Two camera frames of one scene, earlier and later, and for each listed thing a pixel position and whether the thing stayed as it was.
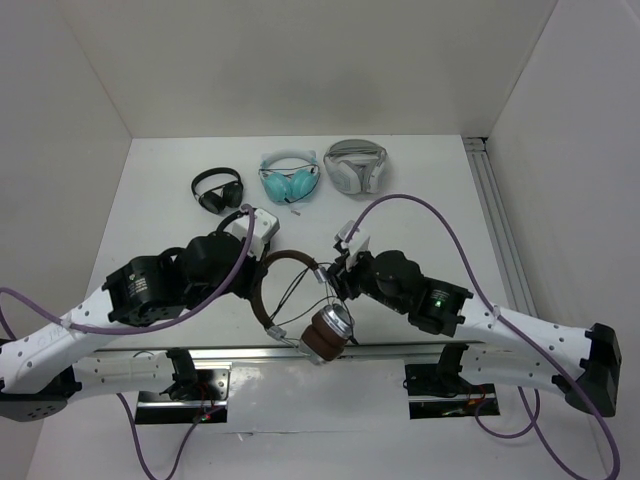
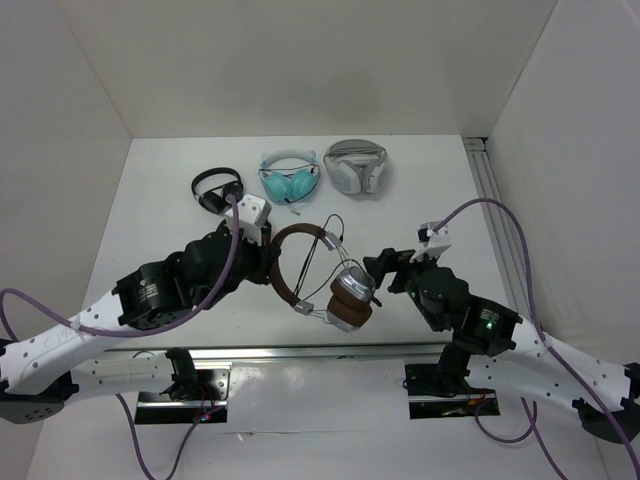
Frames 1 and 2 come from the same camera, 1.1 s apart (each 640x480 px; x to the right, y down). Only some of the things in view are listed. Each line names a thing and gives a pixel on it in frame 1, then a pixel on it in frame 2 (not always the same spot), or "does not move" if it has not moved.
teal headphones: x=289 y=175 does not move
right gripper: x=341 y=279 to x=393 y=260
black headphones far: x=228 y=195 does not move
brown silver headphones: x=329 y=329 to x=350 y=299
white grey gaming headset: x=355 y=166 does not move
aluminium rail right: x=499 y=227 does not move
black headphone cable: x=313 y=307 to x=309 y=257
